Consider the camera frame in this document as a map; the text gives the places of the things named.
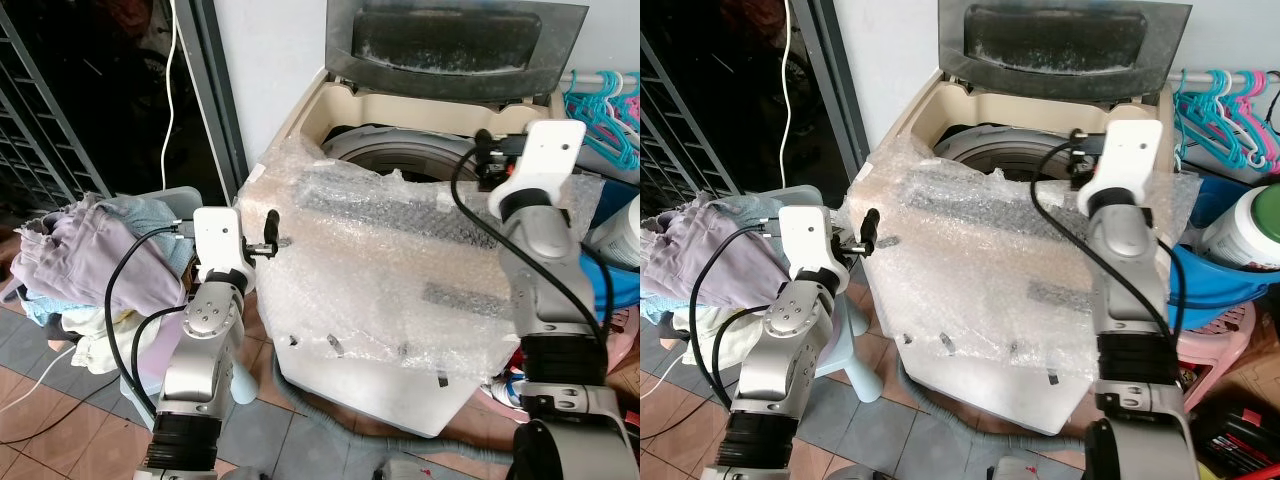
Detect teal clothes hanger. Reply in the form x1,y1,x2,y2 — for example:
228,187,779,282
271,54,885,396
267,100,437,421
562,70,641,171
1175,70,1261,171

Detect blue plastic basin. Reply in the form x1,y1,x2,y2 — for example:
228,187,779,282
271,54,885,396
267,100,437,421
585,180,641,313
1168,175,1280,309

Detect grey washer drum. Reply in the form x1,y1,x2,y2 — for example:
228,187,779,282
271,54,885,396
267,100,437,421
935,125,1086,186
322,125,501,186

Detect pink clothes hanger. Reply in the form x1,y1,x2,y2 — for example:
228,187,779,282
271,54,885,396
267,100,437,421
1230,70,1280,176
610,72,641,131

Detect white jar green lid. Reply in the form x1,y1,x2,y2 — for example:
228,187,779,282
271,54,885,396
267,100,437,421
588,195,641,271
1200,183,1280,273

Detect cream top-load washing machine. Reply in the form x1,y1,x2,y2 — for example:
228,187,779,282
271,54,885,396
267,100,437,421
848,68,1201,441
240,68,606,441

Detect grey hanger rail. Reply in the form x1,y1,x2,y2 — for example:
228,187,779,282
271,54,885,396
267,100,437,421
558,70,641,86
1170,70,1280,86

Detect clear bubble wrap sheet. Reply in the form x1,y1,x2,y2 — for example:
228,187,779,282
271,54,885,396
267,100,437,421
240,135,609,386
850,135,1201,391

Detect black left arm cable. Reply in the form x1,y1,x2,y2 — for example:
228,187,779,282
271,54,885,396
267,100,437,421
688,225,781,411
104,225,193,419

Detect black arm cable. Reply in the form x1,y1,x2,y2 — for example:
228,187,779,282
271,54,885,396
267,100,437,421
1031,140,1189,336
688,225,781,411
104,225,193,419
450,145,616,346

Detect grey door frame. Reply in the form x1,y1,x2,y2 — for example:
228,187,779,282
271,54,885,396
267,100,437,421
800,0,869,196
188,0,251,206

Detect white garment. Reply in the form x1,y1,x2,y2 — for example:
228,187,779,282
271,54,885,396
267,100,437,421
60,300,151,376
690,300,761,366

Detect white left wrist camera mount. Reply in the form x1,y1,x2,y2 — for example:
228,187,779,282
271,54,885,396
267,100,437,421
778,205,837,283
192,207,247,286

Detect red and black toolbox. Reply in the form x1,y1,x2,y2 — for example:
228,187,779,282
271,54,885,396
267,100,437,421
1190,395,1280,480

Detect purple garment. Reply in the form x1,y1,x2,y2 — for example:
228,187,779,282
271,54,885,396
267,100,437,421
12,195,186,311
645,195,776,311

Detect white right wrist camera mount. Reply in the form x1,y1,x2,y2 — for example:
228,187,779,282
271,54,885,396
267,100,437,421
1078,120,1176,216
497,120,587,216

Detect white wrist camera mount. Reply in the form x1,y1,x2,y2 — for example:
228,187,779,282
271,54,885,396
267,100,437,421
1078,120,1176,216
778,205,837,283
192,207,247,286
497,120,587,216

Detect white floor cable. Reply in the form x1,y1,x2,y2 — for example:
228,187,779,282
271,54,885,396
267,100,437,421
0,343,79,413
640,350,691,396

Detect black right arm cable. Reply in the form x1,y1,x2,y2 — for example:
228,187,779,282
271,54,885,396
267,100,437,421
450,145,616,346
1031,140,1189,336

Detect white hanging cable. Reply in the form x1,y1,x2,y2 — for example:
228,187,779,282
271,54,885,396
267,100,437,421
782,0,798,191
160,0,181,191

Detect pink plastic stool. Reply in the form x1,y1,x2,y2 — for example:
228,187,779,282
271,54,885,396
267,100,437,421
600,310,641,376
1175,300,1259,383

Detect grey metal window grille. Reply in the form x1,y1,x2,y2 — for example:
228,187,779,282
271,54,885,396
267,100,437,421
0,10,111,226
640,35,701,216

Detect grey washer lid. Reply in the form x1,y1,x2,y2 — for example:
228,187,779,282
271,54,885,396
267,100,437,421
938,0,1193,103
328,0,590,103

